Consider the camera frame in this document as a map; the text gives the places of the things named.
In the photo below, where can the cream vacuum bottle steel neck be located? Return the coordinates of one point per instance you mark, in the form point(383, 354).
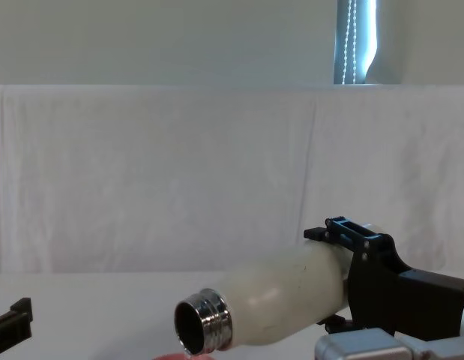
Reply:
point(291, 292)

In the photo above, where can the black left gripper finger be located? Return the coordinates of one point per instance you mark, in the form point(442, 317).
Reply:
point(18, 318)

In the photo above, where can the white table cloth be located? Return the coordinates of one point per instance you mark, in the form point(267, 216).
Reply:
point(104, 315)

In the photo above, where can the white curtain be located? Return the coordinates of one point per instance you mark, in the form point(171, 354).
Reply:
point(422, 37)
point(141, 37)

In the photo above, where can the white draped back cloth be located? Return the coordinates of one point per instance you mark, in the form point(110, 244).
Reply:
point(141, 180)

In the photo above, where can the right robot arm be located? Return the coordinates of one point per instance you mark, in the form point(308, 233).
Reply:
point(366, 347)

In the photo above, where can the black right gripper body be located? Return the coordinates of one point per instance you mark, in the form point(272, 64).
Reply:
point(411, 300)

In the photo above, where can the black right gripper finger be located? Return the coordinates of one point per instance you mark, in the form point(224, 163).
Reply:
point(338, 230)
point(340, 324)

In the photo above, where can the pink cup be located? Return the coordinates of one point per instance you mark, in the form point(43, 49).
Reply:
point(168, 357)

